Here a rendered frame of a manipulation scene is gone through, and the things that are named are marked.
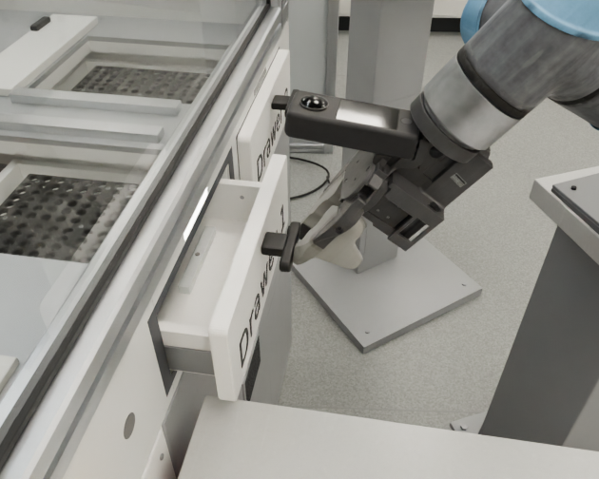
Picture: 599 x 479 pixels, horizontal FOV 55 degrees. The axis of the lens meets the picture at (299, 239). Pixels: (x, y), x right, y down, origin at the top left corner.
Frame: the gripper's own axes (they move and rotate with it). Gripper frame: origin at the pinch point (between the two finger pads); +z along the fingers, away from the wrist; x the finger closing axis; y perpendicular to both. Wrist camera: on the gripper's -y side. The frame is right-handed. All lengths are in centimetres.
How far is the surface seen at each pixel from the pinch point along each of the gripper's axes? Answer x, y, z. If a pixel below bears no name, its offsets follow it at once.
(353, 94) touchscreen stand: 93, 16, 25
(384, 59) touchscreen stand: 88, 15, 11
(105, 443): -24.9, -8.4, 7.2
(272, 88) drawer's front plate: 31.5, -8.2, 4.4
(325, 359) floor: 55, 51, 76
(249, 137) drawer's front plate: 17.5, -8.4, 4.4
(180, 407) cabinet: -12.5, -0.5, 18.5
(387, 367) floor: 55, 65, 66
